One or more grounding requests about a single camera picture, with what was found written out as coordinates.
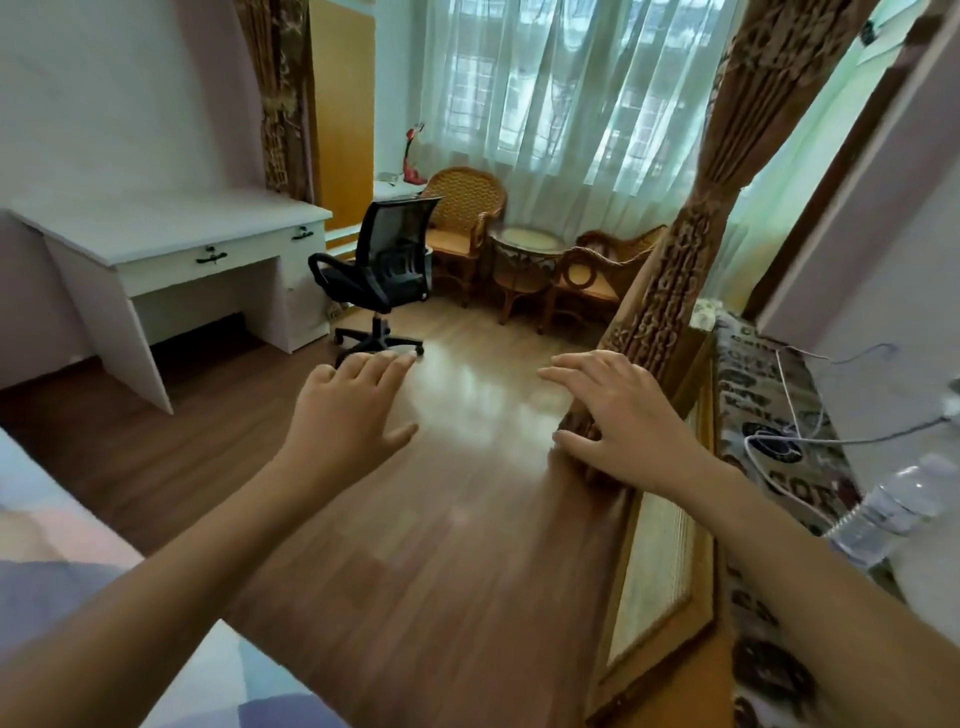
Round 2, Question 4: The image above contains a person's right hand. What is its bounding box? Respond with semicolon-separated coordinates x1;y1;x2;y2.
536;349;723;501

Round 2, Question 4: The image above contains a person's left hand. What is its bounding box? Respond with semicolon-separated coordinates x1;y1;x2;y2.
279;350;420;498

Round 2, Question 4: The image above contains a person's left forearm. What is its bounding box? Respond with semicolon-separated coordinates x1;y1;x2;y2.
0;456;320;728

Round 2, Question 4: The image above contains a person's right forearm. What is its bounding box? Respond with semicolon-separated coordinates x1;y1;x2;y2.
688;463;960;728

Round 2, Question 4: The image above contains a wicker armchair with carved arms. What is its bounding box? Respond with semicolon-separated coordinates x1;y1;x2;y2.
536;224;670;336

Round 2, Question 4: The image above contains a black mesh office chair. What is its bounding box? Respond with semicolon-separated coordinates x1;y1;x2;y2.
307;195;445;369

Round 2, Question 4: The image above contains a round glass-top wicker table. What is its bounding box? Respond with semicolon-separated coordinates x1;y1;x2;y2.
487;224;568;327

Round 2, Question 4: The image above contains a wooden cabinet with woven panel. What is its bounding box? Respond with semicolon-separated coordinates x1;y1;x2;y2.
583;327;736;728

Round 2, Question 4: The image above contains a wicker armchair with round back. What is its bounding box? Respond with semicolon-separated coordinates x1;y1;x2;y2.
420;166;509;309

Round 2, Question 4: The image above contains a white desk with drawers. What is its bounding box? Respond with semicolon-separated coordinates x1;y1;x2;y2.
9;186;334;416

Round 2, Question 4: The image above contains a patterned cloth with dark prints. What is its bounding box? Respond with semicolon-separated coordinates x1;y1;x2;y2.
708;303;905;728

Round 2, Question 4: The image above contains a red desk lamp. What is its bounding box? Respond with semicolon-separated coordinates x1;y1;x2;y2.
402;123;429;186

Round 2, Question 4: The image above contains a tied brown patterned curtain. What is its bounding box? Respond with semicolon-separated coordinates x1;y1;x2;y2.
558;0;882;481

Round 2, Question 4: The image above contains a yellow wooden panel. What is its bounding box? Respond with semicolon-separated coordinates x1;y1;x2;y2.
309;0;377;232

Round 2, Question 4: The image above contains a white sheer curtain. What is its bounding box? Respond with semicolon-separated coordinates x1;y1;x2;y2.
408;0;931;316

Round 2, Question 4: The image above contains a narrow brown patterned curtain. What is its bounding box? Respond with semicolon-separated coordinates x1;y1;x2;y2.
232;0;316;205

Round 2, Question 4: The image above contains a pastel patchwork bed sheet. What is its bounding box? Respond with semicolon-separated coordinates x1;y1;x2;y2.
0;427;352;728

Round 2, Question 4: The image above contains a clear plastic water bottle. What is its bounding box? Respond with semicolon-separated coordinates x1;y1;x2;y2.
823;452;960;571

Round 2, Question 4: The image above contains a white cable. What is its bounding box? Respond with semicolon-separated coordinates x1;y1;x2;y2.
742;346;845;530

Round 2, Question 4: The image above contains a grey cable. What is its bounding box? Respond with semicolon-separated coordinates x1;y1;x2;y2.
753;343;954;450

